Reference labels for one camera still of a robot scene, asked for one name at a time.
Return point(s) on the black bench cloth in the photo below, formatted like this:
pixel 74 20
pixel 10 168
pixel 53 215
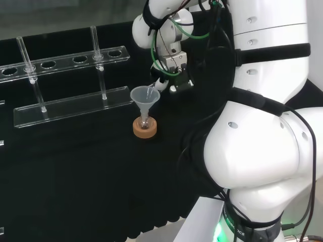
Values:
pixel 88 176

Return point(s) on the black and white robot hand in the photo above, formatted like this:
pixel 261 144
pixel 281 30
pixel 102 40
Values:
pixel 183 80

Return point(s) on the translucent plastic funnel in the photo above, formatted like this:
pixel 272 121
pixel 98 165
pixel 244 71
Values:
pixel 144 97

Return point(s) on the clear acrylic funnel stand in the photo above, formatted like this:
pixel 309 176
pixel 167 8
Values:
pixel 75 106

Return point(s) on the small round-bottom glass flask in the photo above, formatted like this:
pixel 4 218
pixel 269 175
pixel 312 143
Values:
pixel 144 125

